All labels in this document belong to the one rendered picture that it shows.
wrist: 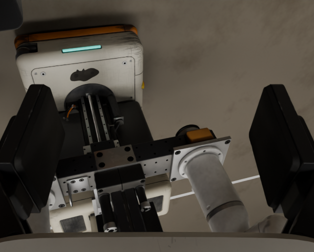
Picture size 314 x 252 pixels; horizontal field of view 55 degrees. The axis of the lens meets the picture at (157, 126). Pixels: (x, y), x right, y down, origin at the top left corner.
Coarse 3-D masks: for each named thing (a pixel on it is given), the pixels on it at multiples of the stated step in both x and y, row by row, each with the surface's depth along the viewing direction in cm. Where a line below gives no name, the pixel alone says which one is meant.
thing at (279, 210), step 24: (264, 96) 12; (288, 96) 11; (264, 120) 12; (288, 120) 10; (264, 144) 12; (288, 144) 10; (312, 144) 11; (264, 168) 12; (288, 168) 10; (312, 168) 9; (264, 192) 12; (288, 192) 10; (288, 216) 10
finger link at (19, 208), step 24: (24, 96) 11; (48, 96) 12; (24, 120) 10; (48, 120) 12; (0, 144) 11; (24, 144) 10; (48, 144) 12; (0, 168) 9; (24, 168) 10; (48, 168) 12; (24, 192) 10; (48, 192) 12; (24, 216) 10
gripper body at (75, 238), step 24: (0, 240) 7; (24, 240) 7; (48, 240) 7; (72, 240) 7; (96, 240) 7; (120, 240) 7; (144, 240) 7; (168, 240) 7; (192, 240) 7; (216, 240) 7; (240, 240) 7; (264, 240) 7; (288, 240) 7; (312, 240) 7
